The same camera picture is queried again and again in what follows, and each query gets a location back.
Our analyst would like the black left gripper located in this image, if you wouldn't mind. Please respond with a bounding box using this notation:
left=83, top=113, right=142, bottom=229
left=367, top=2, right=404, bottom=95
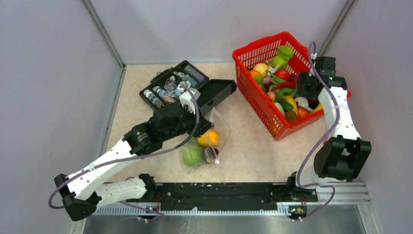
left=162, top=104, right=214, bottom=141

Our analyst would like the green cabbage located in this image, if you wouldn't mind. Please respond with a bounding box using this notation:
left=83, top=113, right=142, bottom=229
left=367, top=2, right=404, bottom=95
left=183, top=144, right=204, bottom=167

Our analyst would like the clear zip top bag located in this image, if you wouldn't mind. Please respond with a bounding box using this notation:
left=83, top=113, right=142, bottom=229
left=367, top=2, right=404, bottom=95
left=182, top=108, right=231, bottom=167

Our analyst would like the yellow bell pepper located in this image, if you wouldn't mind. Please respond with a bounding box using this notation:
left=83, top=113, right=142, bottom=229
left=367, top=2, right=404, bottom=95
left=197, top=130, right=220, bottom=146

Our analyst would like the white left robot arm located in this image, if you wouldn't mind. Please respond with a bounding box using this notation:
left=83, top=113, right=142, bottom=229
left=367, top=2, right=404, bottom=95
left=48, top=88, right=213, bottom=221

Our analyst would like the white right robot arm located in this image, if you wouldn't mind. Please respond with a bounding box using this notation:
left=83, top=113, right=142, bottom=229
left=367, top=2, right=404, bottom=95
left=285, top=53, right=372, bottom=201

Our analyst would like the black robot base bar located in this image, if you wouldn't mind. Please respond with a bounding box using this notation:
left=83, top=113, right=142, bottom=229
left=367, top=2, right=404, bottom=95
left=128, top=182, right=318, bottom=212

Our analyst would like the white garlic bulb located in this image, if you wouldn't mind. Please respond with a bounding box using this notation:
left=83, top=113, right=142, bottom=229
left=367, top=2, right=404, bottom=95
left=295, top=97, right=313, bottom=112

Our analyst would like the red chili pepper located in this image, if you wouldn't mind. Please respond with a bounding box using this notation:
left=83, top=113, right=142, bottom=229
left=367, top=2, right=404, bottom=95
left=275, top=81, right=297, bottom=89

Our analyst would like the yellow banana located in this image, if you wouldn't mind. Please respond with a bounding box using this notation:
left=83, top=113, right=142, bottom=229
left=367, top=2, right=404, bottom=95
left=311, top=102, right=323, bottom=114

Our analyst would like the black poker chip case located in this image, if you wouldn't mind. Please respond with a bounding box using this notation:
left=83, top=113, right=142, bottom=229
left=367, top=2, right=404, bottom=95
left=139, top=60, right=237, bottom=115

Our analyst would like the light green pepper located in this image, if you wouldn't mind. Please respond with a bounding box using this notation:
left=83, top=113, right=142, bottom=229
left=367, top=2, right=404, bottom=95
left=271, top=45, right=294, bottom=69

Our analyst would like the yellow lemon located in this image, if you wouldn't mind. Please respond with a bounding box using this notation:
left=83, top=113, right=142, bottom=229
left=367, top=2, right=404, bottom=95
left=253, top=63, right=268, bottom=77

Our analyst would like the orange mango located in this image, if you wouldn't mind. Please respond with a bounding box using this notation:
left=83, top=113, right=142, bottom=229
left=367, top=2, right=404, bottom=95
left=250, top=70, right=265, bottom=91

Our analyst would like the red plastic basket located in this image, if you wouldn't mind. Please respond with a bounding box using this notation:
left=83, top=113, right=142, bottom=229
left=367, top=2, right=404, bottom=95
left=232, top=31, right=352, bottom=141

